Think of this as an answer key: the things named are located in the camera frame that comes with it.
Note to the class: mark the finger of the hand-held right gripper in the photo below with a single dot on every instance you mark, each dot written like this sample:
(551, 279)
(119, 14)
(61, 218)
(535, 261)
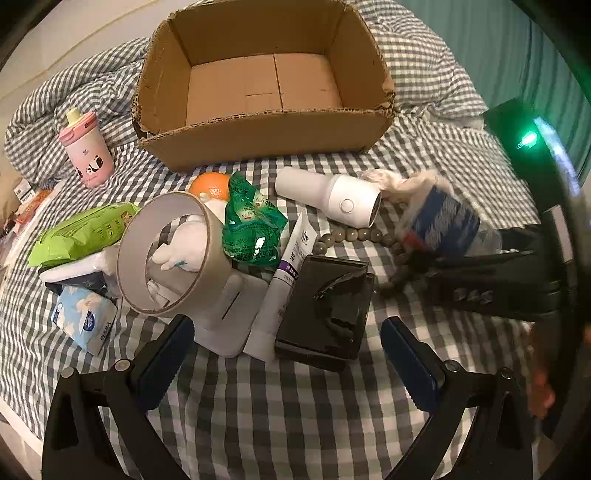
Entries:
(517, 244)
(485, 293)

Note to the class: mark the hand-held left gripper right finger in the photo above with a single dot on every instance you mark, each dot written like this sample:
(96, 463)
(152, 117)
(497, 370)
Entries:
(411, 364)

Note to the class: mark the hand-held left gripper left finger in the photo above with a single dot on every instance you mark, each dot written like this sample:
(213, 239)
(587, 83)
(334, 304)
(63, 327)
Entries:
(159, 364)

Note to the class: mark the blue label plastic bottle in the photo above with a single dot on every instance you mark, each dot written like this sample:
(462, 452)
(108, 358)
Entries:
(443, 221)

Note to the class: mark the light blue tissue pack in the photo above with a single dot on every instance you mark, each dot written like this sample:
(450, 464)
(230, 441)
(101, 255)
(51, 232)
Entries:
(83, 318)

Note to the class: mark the black box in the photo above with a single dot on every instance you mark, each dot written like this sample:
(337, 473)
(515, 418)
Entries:
(318, 304)

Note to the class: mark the white plush toy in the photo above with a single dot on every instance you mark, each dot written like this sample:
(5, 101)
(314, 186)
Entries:
(184, 240)

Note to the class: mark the white and black pack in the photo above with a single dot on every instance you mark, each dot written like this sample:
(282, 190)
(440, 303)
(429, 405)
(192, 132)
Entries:
(69, 274)

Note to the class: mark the white tube purple stripe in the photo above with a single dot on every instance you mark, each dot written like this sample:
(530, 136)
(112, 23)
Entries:
(286, 277)

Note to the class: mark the green wet wipes pack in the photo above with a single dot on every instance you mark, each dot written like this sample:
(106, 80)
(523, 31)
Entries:
(78, 230)

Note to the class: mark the green snack packet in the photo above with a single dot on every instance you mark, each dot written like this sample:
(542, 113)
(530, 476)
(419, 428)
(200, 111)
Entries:
(249, 226)

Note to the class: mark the white handheld device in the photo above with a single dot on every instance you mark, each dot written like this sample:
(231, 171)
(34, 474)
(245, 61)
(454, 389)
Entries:
(332, 196)

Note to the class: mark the cardboard box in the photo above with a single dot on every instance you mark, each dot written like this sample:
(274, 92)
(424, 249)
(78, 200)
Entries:
(258, 134)

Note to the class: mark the person's right hand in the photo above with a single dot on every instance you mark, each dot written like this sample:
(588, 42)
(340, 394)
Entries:
(541, 383)

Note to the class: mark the white flat box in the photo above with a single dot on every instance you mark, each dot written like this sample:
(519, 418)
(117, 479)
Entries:
(231, 314)

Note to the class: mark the grey checked blanket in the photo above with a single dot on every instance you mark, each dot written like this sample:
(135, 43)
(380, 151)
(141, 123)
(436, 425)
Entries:
(286, 415)

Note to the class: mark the orange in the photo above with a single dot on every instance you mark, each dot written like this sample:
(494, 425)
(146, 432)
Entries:
(210, 184)

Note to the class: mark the small cartons clutter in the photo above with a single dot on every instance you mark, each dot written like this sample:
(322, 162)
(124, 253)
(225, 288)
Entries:
(27, 196)

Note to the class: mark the pink sippy cup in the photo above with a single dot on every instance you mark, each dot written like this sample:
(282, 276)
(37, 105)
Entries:
(87, 157)

